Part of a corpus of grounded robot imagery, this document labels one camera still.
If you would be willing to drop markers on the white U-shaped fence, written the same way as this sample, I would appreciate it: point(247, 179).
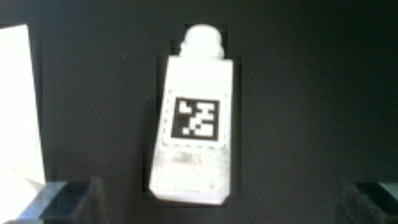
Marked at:
point(21, 171)

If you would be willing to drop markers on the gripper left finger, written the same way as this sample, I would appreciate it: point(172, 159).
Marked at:
point(67, 204)

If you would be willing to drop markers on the white table leg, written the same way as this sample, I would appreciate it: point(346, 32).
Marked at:
point(190, 168)

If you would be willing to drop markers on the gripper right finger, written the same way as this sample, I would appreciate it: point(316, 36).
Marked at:
point(368, 203)

